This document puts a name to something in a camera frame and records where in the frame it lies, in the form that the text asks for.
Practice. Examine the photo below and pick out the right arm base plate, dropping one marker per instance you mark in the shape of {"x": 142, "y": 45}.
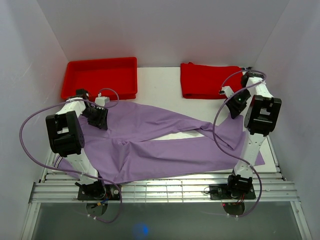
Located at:
{"x": 220, "y": 191}

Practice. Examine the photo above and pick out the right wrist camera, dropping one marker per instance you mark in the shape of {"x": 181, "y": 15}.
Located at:
{"x": 226, "y": 91}

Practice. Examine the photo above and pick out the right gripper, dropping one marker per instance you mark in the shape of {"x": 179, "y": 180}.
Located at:
{"x": 234, "y": 108}

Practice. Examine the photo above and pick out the purple trousers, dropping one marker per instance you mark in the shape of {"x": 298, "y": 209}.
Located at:
{"x": 147, "y": 142}

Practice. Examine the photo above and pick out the red plastic tray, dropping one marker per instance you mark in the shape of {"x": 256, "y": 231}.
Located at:
{"x": 110, "y": 76}

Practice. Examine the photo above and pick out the folded red trousers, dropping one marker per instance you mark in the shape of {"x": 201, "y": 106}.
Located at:
{"x": 205, "y": 82}

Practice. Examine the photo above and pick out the aluminium frame rail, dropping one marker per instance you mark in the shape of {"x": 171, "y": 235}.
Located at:
{"x": 61, "y": 188}

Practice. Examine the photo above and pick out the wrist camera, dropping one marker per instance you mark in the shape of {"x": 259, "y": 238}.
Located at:
{"x": 101, "y": 101}
{"x": 226, "y": 91}

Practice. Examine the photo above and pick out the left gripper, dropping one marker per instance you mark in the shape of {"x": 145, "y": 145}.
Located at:
{"x": 101, "y": 121}

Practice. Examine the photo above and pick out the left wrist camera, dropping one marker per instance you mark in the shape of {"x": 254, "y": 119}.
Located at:
{"x": 101, "y": 101}

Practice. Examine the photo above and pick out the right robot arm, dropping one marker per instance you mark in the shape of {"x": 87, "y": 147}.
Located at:
{"x": 260, "y": 120}

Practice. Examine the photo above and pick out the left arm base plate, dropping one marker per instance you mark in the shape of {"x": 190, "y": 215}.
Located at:
{"x": 98, "y": 192}

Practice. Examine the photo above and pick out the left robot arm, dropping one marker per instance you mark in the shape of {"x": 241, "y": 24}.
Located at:
{"x": 66, "y": 138}

